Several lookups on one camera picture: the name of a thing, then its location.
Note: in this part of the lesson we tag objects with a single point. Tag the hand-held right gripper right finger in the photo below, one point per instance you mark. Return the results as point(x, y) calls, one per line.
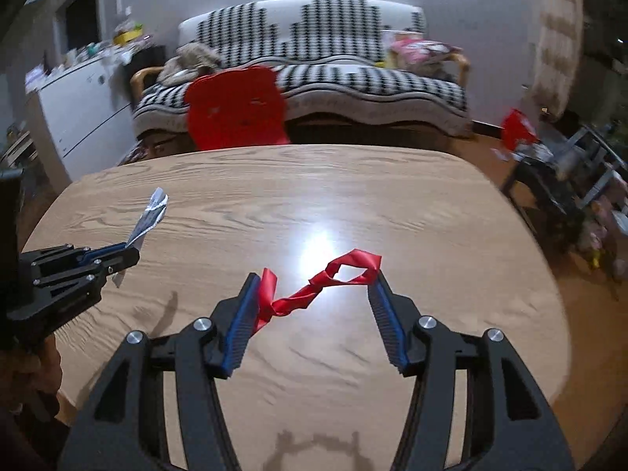
point(387, 326)

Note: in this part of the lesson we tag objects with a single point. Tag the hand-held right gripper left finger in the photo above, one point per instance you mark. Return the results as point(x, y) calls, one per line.
point(245, 324)

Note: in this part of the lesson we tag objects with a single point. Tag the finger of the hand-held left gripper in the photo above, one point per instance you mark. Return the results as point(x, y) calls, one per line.
point(113, 267)
point(103, 252)

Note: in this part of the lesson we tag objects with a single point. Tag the red ribbon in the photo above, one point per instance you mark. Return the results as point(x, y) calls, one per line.
point(294, 300)

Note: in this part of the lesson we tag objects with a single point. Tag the silver foil wrapper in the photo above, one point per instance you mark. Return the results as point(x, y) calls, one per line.
point(147, 216)

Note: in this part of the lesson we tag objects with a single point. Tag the person's left hand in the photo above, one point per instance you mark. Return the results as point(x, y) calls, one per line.
point(39, 378)

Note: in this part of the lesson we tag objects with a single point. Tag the white cabinet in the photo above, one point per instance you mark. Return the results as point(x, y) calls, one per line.
point(83, 108)

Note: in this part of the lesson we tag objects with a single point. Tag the red plastic chair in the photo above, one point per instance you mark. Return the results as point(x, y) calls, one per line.
point(235, 108)

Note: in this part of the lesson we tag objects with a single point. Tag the black wooden chair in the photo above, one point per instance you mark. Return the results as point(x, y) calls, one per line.
point(544, 191)

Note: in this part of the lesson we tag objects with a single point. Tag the beige cloth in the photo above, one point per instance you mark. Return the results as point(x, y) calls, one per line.
point(191, 61)

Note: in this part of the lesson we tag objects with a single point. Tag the yellow container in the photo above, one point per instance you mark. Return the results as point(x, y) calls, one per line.
point(126, 37)

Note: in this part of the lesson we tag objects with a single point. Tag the red plastic bag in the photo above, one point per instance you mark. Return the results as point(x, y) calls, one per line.
point(517, 130)

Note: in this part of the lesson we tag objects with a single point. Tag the black white patterned sofa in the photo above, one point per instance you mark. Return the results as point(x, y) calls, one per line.
point(343, 78)

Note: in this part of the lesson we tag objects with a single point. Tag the pink pillow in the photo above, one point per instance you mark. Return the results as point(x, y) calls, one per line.
point(422, 50)

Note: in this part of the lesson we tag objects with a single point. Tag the beige patterned curtain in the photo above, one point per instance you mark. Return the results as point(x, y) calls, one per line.
point(557, 34)

